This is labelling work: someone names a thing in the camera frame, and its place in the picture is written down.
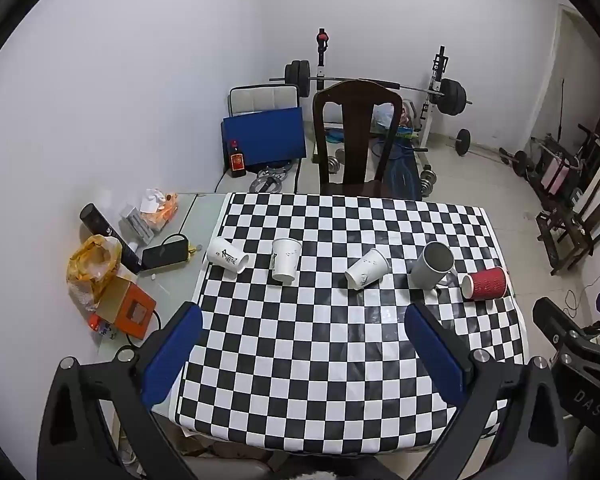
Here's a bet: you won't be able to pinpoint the white padded chair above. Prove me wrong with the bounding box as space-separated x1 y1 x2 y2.
228 83 300 122

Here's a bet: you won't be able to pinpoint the black white checkered tablecloth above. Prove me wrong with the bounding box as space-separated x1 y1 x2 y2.
172 192 531 454

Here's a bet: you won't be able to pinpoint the dark wooden chair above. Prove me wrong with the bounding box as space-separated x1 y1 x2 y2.
535 175 600 277
312 79 404 199

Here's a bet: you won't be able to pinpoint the grey mug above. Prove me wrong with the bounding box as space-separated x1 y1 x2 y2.
409 241 457 292

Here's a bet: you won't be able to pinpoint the red ribbed paper cup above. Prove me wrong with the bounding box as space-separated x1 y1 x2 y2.
460 266 510 302

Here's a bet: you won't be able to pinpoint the blue board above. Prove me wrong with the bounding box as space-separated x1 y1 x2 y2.
222 105 307 170

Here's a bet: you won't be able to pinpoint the white paper cup dotted print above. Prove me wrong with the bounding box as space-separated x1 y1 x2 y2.
344 247 391 292

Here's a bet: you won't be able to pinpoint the black barbell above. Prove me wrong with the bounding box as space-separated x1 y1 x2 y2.
269 60 474 116

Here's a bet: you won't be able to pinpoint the black cylinder bottle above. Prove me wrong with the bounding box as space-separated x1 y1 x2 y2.
79 203 144 274

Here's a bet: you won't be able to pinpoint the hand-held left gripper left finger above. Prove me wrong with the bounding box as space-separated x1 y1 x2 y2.
37 302 203 480

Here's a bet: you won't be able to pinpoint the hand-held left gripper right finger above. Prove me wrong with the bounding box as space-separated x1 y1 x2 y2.
405 302 568 480

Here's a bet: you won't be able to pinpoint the pink exercise machine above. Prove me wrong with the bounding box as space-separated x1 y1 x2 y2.
530 124 600 197

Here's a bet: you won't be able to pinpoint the dark bench pad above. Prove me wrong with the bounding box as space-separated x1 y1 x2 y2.
382 144 424 201

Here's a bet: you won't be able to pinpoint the white paper cup black print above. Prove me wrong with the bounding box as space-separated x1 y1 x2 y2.
207 236 250 275

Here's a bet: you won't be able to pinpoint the orange tissue pack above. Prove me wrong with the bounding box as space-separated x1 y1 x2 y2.
139 187 180 226

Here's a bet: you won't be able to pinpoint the floor cable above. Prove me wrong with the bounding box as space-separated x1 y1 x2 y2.
564 259 600 312

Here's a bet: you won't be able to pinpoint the yellow plastic bag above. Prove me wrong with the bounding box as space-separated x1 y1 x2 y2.
66 234 124 312

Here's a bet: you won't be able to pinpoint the orange cardboard box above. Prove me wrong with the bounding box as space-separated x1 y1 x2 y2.
95 277 158 339

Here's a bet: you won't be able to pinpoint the dark bottle red label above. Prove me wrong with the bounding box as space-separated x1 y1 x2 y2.
228 139 247 179

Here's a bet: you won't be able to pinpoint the white paper cup green print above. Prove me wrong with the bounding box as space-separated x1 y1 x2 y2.
271 238 303 283

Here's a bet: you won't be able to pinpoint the clear plastic bag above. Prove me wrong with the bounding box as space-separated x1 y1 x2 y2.
372 102 396 134

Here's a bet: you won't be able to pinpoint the small red packet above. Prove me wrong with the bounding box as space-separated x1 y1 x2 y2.
87 314 119 340

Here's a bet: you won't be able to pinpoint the silver weight plates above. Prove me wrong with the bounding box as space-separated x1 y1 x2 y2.
249 167 294 194

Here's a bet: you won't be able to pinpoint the silver box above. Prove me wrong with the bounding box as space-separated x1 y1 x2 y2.
118 204 156 241

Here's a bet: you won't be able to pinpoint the black power bank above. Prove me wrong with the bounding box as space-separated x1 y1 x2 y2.
139 233 191 274

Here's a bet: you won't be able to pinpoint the white weight bench rack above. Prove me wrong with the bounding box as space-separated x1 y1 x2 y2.
313 27 452 171

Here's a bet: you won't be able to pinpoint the small barbell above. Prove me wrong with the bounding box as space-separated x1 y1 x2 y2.
450 128 532 177

